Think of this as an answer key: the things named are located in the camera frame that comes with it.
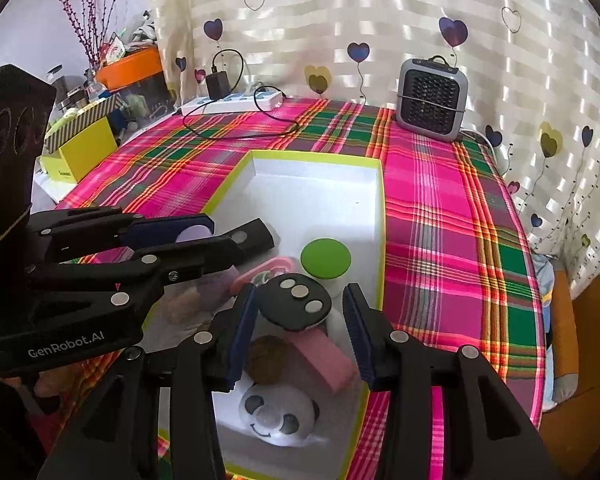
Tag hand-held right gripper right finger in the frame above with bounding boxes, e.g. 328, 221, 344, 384
342, 282, 563, 480

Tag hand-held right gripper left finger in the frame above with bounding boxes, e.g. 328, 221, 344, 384
37, 282, 258, 480

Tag striped box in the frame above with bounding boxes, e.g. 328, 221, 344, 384
45, 96, 126, 153

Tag grey cloth pile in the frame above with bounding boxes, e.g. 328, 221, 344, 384
130, 10, 158, 48

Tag yellow-green shallow box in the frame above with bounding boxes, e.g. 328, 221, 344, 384
147, 150, 386, 480

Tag small white round cap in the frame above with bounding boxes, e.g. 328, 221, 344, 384
182, 222, 215, 242

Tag yellow cardboard box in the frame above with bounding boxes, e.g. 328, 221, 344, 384
40, 117, 120, 183

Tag orange plastic bin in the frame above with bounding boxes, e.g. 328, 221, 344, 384
95, 47, 163, 92

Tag pink clip case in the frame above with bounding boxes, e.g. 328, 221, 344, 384
286, 331, 359, 395

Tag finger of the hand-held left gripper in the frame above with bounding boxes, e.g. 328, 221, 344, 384
27, 219, 276, 311
27, 207, 216, 263

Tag dark glass tank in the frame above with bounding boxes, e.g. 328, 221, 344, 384
115, 77, 178, 126

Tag blue orange cushion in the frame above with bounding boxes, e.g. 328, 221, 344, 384
532, 255, 581, 406

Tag purple flower branches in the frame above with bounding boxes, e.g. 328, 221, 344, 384
62, 0, 153, 68

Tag white heater cord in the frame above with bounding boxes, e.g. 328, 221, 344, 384
460, 127, 506, 161

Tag white power strip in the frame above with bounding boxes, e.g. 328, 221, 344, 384
180, 91, 285, 117

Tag grey space heater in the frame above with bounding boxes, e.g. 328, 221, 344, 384
394, 56, 470, 143

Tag black rectangular gadget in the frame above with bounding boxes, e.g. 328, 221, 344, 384
257, 272, 332, 333

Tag pink green plaid tablecloth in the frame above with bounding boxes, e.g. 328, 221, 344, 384
55, 97, 551, 480

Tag black charger with cable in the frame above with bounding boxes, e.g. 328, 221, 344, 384
182, 49, 303, 140

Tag heart-print striped curtain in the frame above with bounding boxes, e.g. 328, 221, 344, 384
145, 0, 600, 301

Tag black power adapter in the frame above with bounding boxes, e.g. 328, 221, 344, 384
206, 72, 231, 100

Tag colourful packets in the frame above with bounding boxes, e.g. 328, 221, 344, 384
97, 32, 131, 66

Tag panda face toy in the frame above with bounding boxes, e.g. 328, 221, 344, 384
237, 380, 322, 448

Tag brown walnut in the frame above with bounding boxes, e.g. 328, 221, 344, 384
244, 335, 290, 386

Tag white side table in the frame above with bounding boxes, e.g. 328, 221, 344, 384
32, 170, 78, 206

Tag pink cable winder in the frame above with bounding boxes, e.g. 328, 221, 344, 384
229, 256, 303, 295

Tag glass jar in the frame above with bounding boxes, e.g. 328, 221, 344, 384
45, 64, 83, 108

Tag green round lid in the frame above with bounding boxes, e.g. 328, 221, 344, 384
300, 237, 353, 301

